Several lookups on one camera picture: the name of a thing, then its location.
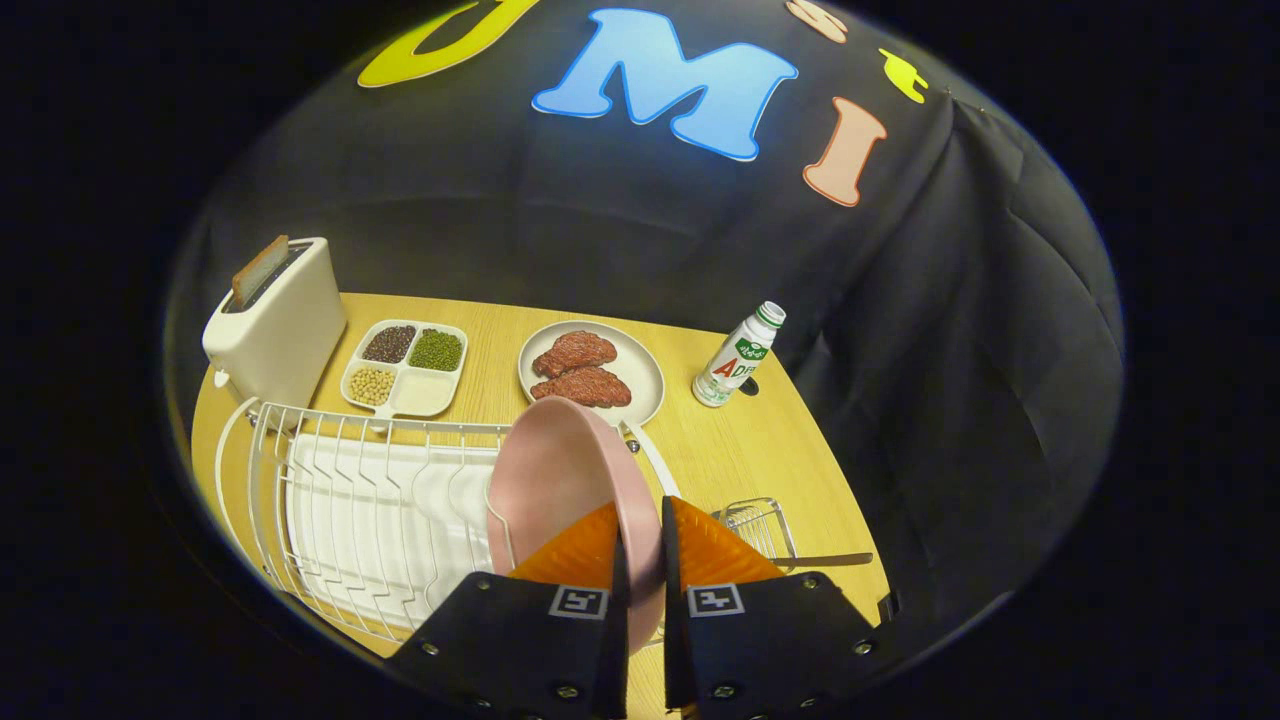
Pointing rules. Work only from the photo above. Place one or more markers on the pink plate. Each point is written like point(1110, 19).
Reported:
point(560, 480)

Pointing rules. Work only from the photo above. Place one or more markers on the brown meat patty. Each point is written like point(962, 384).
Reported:
point(575, 352)
point(585, 387)

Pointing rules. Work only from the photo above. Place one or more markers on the cream round plate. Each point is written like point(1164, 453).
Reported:
point(640, 375)

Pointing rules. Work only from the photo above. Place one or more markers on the white drain tray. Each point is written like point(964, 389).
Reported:
point(330, 500)

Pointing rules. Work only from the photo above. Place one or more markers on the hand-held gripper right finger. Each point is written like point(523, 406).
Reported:
point(672, 620)

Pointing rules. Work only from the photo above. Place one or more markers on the toast slice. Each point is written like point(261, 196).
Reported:
point(258, 272)

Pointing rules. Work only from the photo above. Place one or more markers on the white toaster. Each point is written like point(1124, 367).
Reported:
point(290, 340)

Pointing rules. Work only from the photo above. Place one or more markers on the white drink bottle green label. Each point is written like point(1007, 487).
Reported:
point(735, 360)

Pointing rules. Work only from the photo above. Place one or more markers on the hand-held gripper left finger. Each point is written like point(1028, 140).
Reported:
point(620, 640)

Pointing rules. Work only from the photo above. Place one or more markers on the white divided tray with beans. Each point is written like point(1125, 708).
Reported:
point(425, 393)

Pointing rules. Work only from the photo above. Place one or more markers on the black backdrop cloth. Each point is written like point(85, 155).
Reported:
point(950, 400)

